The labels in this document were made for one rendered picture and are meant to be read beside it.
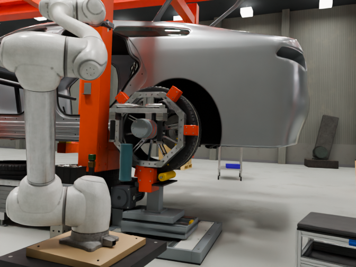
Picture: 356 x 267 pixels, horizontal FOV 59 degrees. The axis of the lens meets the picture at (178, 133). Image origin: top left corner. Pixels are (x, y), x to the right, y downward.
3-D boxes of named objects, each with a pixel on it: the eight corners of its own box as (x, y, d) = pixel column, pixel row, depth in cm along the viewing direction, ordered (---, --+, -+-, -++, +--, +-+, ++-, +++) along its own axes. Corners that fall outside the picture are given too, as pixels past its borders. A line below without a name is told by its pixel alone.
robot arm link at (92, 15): (105, 5, 158) (78, 2, 155) (106, -6, 143) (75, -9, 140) (105, 27, 159) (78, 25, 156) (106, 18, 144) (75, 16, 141)
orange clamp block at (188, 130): (186, 135, 228) (198, 135, 225) (183, 134, 220) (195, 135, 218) (186, 125, 228) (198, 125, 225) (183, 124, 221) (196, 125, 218)
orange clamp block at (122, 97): (132, 100, 241) (125, 92, 244) (127, 99, 234) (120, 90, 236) (126, 107, 243) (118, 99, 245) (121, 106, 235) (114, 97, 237)
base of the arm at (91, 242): (98, 255, 120) (99, 240, 120) (57, 242, 130) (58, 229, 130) (127, 241, 136) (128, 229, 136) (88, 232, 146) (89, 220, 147)
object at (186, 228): (197, 228, 254) (198, 215, 254) (185, 240, 220) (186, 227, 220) (140, 221, 269) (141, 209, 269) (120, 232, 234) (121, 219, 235)
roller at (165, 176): (177, 177, 250) (177, 170, 250) (164, 181, 222) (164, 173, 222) (170, 177, 252) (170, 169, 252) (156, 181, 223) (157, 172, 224)
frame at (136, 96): (185, 168, 226) (187, 92, 227) (182, 169, 220) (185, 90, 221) (116, 164, 242) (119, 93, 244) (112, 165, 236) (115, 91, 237)
